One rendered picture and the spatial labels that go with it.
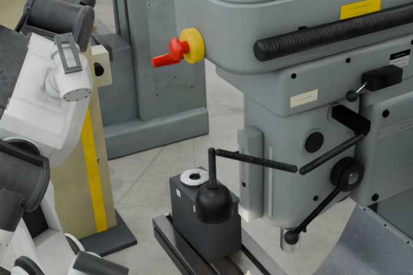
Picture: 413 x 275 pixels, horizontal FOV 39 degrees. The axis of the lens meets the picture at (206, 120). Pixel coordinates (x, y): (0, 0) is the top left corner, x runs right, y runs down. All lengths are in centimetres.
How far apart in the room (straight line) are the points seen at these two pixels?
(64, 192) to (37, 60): 188
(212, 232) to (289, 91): 77
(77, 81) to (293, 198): 50
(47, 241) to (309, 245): 189
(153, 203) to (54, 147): 235
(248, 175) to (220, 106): 345
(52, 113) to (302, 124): 53
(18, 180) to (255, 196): 48
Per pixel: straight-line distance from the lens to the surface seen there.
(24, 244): 166
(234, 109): 457
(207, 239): 170
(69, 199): 318
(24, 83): 128
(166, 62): 110
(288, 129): 110
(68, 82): 119
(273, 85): 101
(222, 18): 92
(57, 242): 167
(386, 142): 124
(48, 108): 127
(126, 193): 369
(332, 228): 339
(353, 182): 121
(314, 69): 103
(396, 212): 167
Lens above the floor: 213
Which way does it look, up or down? 29 degrees down
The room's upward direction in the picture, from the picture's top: 3 degrees counter-clockwise
